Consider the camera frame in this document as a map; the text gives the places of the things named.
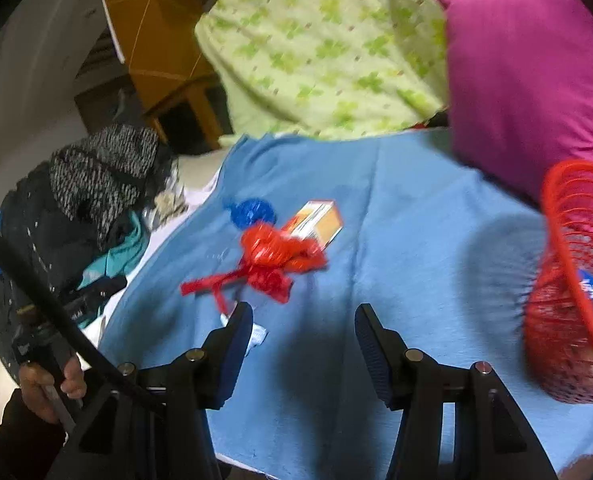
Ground blue plastic bag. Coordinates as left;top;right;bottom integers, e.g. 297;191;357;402
221;197;278;231

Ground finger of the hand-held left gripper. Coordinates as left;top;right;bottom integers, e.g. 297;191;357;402
66;274;128;321

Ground teal garment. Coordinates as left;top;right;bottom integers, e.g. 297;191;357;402
76;210;151;291

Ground yellow wooden cabinet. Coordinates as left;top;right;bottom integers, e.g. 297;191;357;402
95;0;250;151

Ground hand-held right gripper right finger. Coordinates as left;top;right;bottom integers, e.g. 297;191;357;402
354;302;560;480

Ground grey patterned cloth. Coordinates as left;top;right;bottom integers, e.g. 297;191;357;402
151;167;191;223

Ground red plastic bag with ties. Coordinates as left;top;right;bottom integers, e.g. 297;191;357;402
180;259;295;312

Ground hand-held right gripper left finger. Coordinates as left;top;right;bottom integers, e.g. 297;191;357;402
46;301;254;480

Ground orange and white carton box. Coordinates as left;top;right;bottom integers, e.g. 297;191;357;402
280;200;345;253

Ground magenta pillow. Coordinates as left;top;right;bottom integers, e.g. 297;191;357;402
435;0;593;206

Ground black cable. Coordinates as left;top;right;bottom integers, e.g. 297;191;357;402
0;216;166;411

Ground blue blanket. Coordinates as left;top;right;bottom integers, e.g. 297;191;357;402
99;132;593;478

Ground black and white speckled garment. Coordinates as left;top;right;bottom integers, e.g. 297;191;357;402
49;125;161;246

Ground small white wrapper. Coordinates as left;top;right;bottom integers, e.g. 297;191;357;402
220;312;268;358

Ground green floral quilt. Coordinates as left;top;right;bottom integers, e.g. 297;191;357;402
194;0;560;142

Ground person's left hand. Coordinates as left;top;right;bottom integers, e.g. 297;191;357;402
18;355;88;426

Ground red mesh basket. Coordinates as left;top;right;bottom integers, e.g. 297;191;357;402
523;159;593;406

